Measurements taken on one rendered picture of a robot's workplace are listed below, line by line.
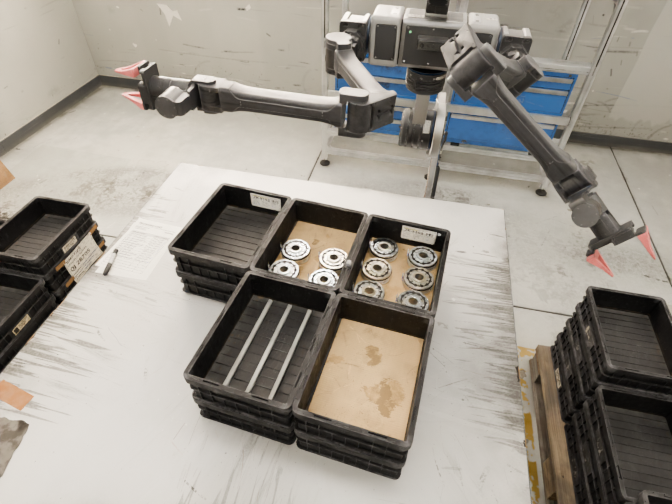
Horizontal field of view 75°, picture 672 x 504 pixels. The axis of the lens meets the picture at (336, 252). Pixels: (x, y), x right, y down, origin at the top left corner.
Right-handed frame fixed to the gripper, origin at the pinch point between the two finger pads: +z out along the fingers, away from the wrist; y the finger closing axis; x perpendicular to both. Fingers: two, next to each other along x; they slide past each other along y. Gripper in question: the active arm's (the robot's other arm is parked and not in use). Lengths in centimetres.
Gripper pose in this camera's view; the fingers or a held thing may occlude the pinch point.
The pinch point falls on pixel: (122, 82)
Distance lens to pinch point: 135.2
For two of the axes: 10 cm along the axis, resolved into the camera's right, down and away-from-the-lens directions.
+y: -0.4, 7.2, 6.9
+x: 2.1, -6.7, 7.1
